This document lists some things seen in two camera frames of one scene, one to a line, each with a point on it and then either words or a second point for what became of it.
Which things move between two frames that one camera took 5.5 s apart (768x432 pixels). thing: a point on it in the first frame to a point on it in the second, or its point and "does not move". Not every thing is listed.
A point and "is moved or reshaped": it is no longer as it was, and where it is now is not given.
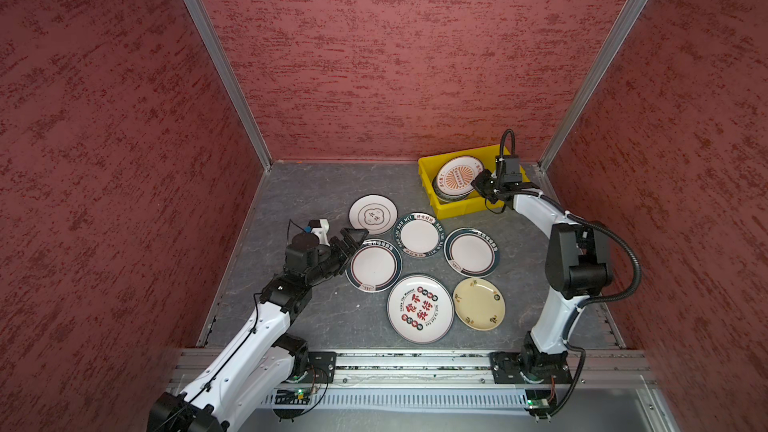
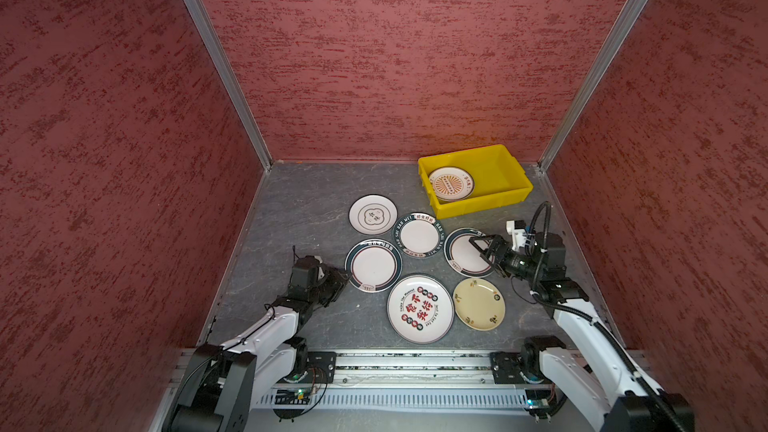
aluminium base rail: (601, 380) does not move
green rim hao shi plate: (419, 235) does not move
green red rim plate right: (471, 252) does not move
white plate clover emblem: (374, 212) does not move
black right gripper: (479, 182) to (498, 267)
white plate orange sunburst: (456, 175) is moved or reshaped
